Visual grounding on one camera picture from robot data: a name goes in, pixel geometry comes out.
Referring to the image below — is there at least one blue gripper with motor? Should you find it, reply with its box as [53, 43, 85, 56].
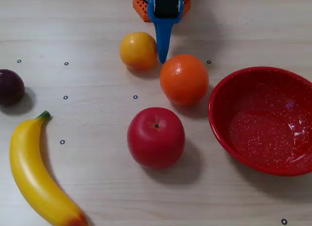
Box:
[147, 0, 184, 64]

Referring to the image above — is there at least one yellow-orange toy peach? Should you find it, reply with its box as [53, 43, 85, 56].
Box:
[119, 32, 158, 71]

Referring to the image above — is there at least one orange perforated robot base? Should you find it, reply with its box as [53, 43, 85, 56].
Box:
[133, 0, 192, 22]

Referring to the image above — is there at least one red speckled bowl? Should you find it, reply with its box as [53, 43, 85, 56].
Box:
[208, 66, 312, 177]

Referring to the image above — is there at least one orange toy orange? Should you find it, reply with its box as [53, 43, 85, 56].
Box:
[159, 54, 210, 107]

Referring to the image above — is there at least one red toy apple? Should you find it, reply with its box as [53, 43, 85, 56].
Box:
[126, 107, 186, 170]

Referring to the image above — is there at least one dark purple toy plum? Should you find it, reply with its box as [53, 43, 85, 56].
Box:
[0, 69, 26, 107]

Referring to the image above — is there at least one yellow toy banana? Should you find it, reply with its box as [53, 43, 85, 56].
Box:
[9, 111, 89, 226]

